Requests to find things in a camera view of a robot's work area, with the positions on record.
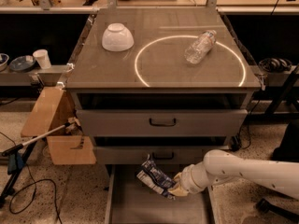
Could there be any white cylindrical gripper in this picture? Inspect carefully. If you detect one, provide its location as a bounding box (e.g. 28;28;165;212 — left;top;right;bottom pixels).
168;163;207;197

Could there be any blue chip bag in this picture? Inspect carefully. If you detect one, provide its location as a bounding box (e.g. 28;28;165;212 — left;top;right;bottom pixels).
136;155;176;200

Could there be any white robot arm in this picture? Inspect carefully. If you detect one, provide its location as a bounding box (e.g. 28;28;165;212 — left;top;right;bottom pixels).
168;149;299;200

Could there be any grey middle drawer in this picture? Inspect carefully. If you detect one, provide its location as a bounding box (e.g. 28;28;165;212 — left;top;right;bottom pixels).
93;137;229;164

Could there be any grey open bottom drawer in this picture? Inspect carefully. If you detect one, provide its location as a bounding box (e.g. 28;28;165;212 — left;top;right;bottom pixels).
105;164;215;224

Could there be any grey drawer cabinet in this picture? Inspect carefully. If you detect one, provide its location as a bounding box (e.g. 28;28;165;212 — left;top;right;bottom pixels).
65;7;262;179

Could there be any grey top drawer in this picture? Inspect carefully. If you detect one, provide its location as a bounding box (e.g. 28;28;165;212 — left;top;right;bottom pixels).
75;92;249;138

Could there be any clear plastic water bottle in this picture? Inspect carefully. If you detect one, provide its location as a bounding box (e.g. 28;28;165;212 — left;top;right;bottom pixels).
184;30;217;64

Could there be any white upturned bowl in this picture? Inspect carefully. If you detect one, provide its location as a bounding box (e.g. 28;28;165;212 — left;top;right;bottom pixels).
102;23;134;52

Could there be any reacher grabber tool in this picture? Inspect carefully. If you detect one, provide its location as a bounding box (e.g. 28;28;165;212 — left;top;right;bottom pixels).
0;118;80;207

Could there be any grey side shelf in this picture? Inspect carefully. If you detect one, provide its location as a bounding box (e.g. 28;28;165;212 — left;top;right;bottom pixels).
0;65;68;86

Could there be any white paper cup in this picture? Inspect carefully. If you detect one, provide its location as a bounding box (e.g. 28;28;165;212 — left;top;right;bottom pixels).
33;49;51;69

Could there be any blue grey plate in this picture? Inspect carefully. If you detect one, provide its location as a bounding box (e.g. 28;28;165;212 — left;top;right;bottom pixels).
9;55;36;73

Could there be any grey bowl at edge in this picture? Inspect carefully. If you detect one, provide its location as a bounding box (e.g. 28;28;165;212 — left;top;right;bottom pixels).
0;53;9;72

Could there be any coiled black cable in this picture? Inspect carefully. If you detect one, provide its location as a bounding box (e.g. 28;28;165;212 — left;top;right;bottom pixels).
258;57;293;74

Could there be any black floor cable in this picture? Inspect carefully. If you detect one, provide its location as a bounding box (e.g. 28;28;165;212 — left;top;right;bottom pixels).
0;131;64;224

